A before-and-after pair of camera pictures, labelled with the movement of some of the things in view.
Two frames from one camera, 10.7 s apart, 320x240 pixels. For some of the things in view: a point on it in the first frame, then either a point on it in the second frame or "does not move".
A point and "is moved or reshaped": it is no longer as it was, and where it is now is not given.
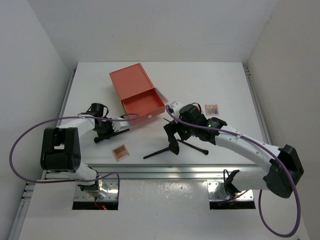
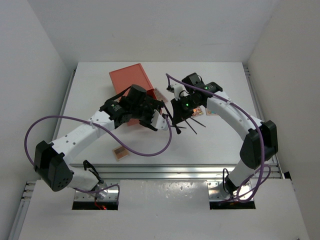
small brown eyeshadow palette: [120, 152] does not move
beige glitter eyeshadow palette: [211, 109] does not move
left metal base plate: [108, 191] does not move
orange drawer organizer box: [137, 93] does not move
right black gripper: [171, 128] to [179, 113]
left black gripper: [111, 130] to [153, 105]
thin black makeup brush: [205, 152] is moved or reshaped
